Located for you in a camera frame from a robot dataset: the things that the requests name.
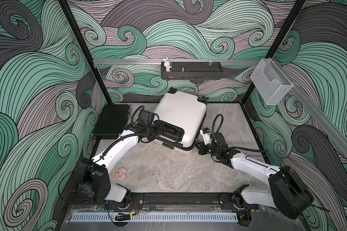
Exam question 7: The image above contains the white hard-shell suitcase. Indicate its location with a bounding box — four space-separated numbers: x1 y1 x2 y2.
154 87 208 154

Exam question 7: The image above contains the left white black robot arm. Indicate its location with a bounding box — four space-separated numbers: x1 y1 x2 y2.
75 106 165 205

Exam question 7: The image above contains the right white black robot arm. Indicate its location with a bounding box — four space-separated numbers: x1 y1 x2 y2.
196 128 314 219

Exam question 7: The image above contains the black flat case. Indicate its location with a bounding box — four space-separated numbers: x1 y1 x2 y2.
93 104 130 140

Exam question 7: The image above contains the pink round toy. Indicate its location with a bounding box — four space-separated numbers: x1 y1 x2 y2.
116 168 127 180

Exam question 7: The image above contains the white bunny figurine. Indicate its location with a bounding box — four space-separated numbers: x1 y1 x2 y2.
163 58 172 72

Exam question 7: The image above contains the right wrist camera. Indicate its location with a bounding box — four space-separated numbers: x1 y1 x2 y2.
200 128 212 145

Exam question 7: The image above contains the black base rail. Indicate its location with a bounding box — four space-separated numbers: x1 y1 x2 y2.
69 192 296 211

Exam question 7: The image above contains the black wall shelf tray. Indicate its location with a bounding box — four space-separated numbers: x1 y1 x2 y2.
161 62 224 81

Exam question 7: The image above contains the clear acrylic wall box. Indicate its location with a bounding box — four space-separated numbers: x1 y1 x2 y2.
251 58 294 105

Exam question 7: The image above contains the aluminium back wall rail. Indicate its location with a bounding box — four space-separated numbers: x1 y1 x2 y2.
93 59 260 66

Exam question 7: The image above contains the aluminium wall rail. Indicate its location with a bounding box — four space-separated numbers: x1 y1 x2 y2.
93 59 260 66
272 59 347 159

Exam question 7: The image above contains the white slotted cable duct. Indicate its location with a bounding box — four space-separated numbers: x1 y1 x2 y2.
70 212 238 223

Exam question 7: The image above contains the aluminium right wall rail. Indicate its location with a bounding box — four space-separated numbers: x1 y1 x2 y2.
272 59 347 159

